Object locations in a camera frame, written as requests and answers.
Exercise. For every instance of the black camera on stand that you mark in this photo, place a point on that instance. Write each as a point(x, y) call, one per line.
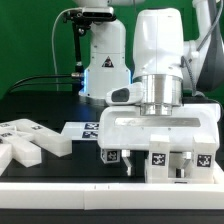
point(81, 19)

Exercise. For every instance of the white marker cube front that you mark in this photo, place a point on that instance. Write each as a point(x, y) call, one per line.
point(110, 156)

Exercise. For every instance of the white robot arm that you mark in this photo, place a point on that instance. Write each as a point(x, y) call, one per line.
point(170, 69)

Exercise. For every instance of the white paper marker sheet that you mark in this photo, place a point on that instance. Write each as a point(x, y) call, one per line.
point(81, 131)

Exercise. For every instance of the white chair part far left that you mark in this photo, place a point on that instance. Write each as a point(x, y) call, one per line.
point(17, 145)

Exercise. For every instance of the white chair seat part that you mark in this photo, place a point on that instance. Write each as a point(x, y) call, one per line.
point(172, 172)

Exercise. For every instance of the white front fence bar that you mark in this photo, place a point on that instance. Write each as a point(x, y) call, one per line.
point(111, 196)

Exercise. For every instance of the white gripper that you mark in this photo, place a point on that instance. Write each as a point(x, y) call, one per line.
point(124, 127)

